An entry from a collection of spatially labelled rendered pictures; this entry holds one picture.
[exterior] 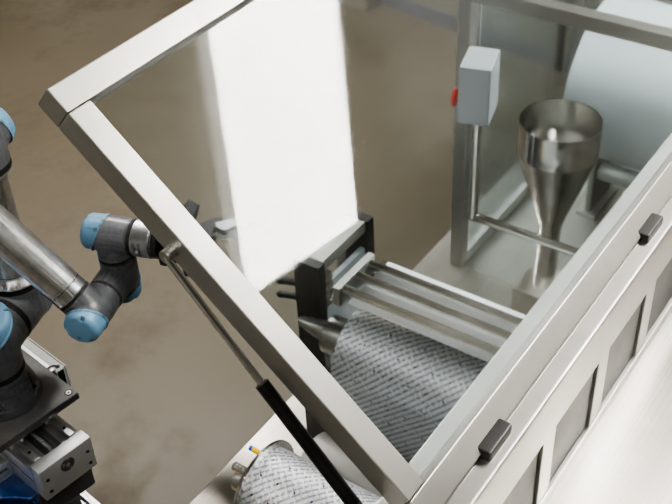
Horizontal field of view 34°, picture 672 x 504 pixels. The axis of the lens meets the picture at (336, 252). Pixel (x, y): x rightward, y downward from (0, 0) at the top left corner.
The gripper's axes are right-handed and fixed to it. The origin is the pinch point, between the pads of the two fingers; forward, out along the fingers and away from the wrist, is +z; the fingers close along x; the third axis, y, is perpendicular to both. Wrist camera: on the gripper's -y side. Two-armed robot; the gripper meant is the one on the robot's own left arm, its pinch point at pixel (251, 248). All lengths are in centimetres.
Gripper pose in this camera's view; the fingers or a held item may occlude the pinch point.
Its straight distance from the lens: 208.0
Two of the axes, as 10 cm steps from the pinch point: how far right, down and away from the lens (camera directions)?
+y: 0.8, 6.9, 7.2
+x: -2.8, 7.1, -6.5
